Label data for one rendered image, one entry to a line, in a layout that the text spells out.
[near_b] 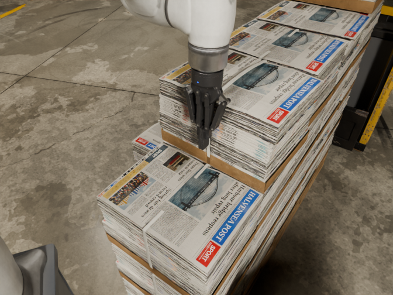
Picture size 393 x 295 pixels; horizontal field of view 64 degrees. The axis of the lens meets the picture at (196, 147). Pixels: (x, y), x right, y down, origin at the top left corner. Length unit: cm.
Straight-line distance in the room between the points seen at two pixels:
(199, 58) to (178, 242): 43
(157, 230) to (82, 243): 108
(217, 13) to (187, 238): 51
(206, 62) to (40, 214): 158
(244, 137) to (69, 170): 163
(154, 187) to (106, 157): 140
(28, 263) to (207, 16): 53
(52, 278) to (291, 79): 74
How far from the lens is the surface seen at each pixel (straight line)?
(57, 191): 215
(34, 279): 58
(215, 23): 66
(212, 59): 69
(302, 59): 105
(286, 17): 137
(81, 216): 197
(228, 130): 82
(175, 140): 98
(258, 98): 82
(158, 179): 91
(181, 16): 68
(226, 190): 88
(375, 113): 229
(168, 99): 91
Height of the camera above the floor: 150
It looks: 41 degrees down
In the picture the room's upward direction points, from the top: straight up
